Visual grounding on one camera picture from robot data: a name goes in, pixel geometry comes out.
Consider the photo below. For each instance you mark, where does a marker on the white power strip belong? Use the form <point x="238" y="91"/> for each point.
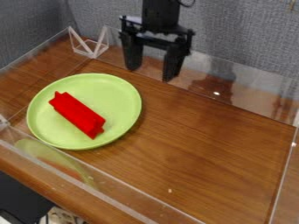
<point x="60" y="216"/>

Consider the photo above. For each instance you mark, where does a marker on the green round plate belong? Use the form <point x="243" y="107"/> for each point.
<point x="110" y="95"/>

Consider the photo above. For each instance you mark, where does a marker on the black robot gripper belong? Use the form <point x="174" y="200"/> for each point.
<point x="157" y="29"/>

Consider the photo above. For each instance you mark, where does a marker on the clear acrylic enclosure wall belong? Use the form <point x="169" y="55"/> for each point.
<point x="210" y="157"/>

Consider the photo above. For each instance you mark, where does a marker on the red plastic block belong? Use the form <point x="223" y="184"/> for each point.
<point x="79" y="114"/>

